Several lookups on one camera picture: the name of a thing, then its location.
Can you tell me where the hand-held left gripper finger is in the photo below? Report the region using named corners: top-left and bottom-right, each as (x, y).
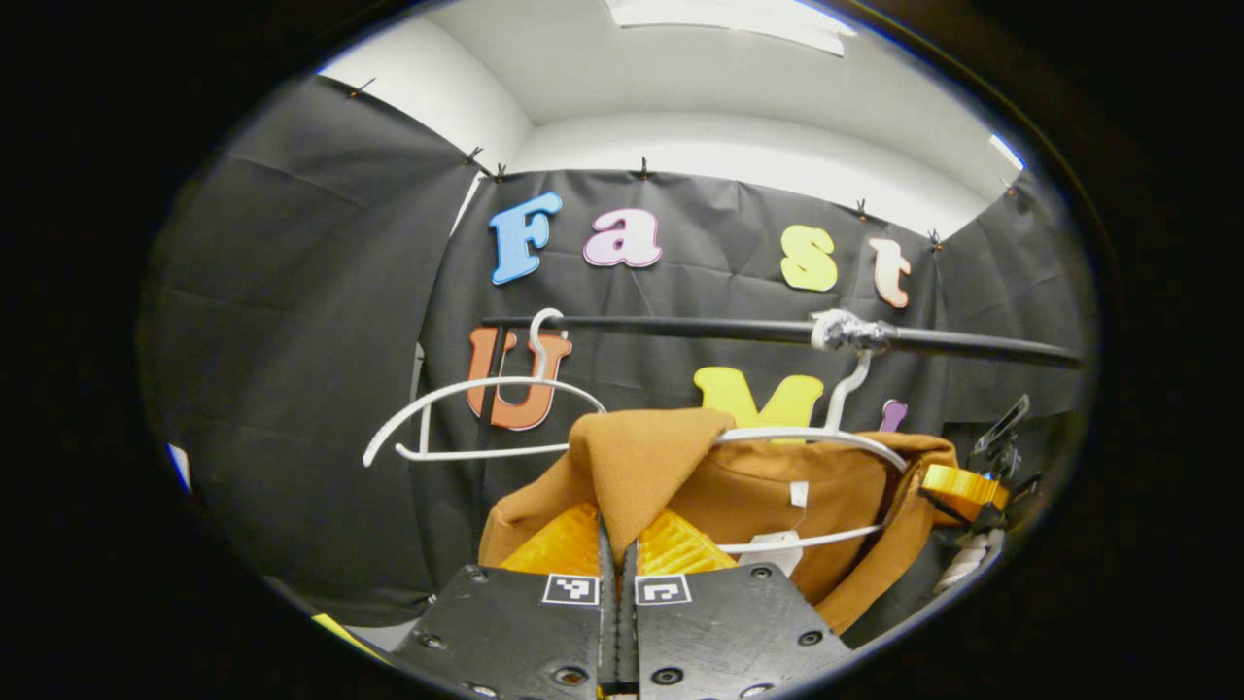
top-left (619, 507), bottom-right (858, 700)
top-left (392, 501), bottom-right (619, 700)

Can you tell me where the ceiling light panel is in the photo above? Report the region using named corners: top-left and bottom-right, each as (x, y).
top-left (605, 0), bottom-right (856, 57)

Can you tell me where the round yellow-rimmed laundry hamper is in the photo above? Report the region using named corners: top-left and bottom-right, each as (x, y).
top-left (309, 611), bottom-right (390, 667)

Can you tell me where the white clothes hanger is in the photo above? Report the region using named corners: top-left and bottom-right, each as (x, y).
top-left (363, 308), bottom-right (608, 468)
top-left (714, 309), bottom-right (910, 557)

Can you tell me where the black clothes rack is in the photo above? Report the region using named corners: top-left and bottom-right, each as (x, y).
top-left (481, 313), bottom-right (1085, 390)

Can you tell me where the white ribbed cloth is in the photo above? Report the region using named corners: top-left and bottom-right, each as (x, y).
top-left (935, 530), bottom-right (1004, 596)

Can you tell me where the black backdrop cloth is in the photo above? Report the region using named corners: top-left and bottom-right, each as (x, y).
top-left (141, 73), bottom-right (1094, 628)

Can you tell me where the brown shirt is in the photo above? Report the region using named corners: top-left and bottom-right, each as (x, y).
top-left (478, 406), bottom-right (963, 635)

